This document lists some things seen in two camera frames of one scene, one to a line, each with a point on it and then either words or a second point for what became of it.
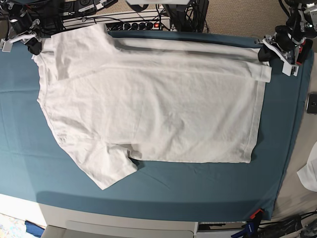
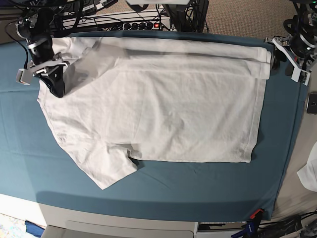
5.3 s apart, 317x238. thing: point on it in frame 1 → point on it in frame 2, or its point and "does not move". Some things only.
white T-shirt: (111, 99) does not move
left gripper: (32, 39) → (54, 69)
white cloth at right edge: (307, 174) does not move
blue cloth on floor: (34, 229) does not move
